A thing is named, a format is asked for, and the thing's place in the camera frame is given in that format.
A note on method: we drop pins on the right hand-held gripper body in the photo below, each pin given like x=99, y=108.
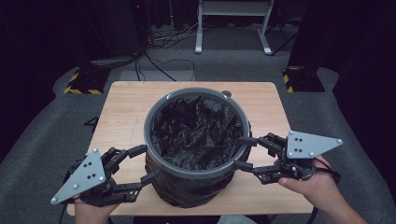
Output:
x=306, y=144

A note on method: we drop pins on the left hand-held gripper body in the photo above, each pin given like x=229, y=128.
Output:
x=84, y=177

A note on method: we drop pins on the bin with black bag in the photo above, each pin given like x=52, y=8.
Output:
x=196, y=133

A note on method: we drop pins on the person's left hand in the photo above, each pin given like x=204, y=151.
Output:
x=91, y=214

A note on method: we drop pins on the person's right hand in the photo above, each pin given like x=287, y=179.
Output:
x=320, y=186

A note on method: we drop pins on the round grey table grommet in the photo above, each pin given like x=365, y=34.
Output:
x=227, y=92

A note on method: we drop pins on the yellow black striped base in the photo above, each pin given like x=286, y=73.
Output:
x=303, y=81
x=87, y=82

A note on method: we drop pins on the black table edge bracket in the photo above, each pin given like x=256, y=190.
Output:
x=92, y=122

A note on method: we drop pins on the white metal stand frame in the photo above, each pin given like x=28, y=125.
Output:
x=199, y=37

